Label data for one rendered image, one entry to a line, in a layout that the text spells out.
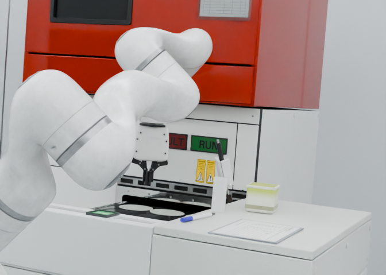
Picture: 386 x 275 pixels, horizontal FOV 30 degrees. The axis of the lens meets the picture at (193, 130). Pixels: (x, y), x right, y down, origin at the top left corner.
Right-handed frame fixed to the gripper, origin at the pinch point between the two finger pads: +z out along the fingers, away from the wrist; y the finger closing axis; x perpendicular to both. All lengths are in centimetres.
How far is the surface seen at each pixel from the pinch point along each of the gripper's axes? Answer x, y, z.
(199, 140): 7.0, 15.2, -11.2
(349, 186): 123, 109, 14
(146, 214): -4.7, 0.0, 9.8
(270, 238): -65, 20, 2
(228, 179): -31.3, 17.0, -5.1
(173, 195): 9.6, 9.3, 6.2
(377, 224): 115, 122, 30
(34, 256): -39, -28, 15
